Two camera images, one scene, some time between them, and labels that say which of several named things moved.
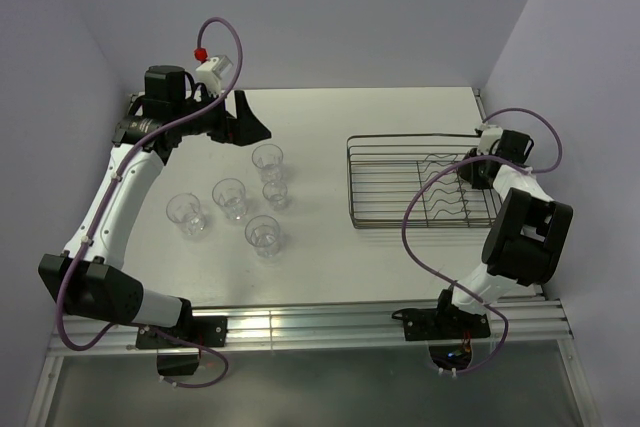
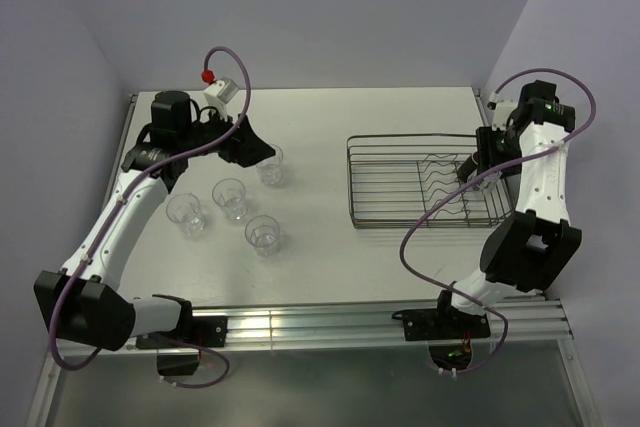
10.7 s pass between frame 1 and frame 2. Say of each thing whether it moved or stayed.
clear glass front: stayed
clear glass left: stayed
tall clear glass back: stayed
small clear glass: moved
